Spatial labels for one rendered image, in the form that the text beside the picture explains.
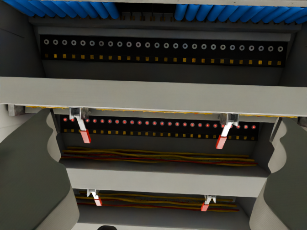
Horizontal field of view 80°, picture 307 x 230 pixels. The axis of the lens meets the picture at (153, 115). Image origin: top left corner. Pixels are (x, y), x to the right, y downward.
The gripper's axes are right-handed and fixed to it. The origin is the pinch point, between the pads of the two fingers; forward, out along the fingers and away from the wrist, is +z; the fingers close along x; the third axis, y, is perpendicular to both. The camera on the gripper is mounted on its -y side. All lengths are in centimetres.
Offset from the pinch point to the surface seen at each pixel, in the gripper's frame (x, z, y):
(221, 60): 13.1, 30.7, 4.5
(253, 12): 14.8, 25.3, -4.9
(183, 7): 3.1, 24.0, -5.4
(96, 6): -11.2, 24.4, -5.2
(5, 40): -30.4, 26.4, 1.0
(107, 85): -8.7, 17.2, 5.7
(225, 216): 23, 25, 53
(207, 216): 17, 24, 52
